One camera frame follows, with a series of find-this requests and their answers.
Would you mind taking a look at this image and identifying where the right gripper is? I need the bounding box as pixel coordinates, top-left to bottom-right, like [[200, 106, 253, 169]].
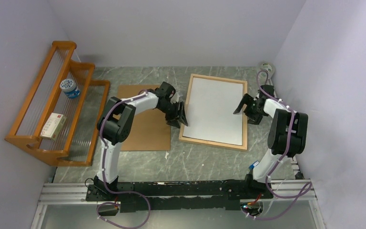
[[233, 94, 264, 125]]

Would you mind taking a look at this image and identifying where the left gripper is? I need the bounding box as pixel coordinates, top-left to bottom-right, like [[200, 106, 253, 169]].
[[158, 101, 188, 129]]

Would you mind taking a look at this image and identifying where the printed photo of people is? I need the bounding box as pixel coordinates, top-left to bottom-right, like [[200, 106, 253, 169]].
[[183, 77, 245, 146]]

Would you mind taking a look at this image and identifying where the light wooden picture frame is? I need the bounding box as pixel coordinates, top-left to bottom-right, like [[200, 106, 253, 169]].
[[179, 73, 249, 151]]

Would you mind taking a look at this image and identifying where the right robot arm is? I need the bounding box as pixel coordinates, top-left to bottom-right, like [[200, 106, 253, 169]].
[[233, 84, 309, 198]]

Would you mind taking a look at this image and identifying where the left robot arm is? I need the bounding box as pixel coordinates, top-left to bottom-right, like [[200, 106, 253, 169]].
[[93, 82, 188, 200]]

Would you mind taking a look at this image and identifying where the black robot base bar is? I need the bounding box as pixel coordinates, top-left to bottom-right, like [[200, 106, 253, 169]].
[[86, 179, 273, 213]]

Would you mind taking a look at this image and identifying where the brown backing board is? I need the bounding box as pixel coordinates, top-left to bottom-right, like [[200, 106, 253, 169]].
[[113, 84, 172, 152]]

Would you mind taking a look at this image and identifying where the small blue clip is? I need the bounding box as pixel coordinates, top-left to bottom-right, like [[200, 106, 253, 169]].
[[249, 161, 259, 170]]

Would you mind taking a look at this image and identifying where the blue white round can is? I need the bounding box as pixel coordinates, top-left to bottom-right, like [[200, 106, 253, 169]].
[[60, 79, 80, 99]]

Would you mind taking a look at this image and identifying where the orange wooden rack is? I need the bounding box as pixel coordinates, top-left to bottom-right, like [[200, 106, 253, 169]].
[[5, 41, 111, 167]]

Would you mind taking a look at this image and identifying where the small white green box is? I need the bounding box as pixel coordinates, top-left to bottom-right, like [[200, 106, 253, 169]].
[[40, 113, 67, 141]]

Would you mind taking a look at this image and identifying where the aluminium rail frame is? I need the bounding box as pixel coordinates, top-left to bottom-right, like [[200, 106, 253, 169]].
[[30, 79, 327, 229]]

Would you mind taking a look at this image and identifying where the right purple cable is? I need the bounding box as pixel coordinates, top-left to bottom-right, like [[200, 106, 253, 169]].
[[241, 70, 313, 221]]

